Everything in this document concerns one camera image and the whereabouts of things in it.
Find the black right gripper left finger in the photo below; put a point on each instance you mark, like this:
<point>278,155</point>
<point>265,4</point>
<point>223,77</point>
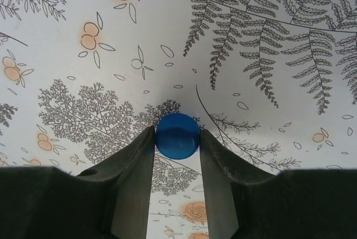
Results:
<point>131,183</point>

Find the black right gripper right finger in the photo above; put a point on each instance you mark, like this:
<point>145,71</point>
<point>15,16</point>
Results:
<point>223,188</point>

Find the blue bottle cap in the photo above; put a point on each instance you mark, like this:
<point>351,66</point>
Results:
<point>177,138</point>

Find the floral print tablecloth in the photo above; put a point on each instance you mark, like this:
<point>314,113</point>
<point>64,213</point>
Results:
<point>178,40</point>

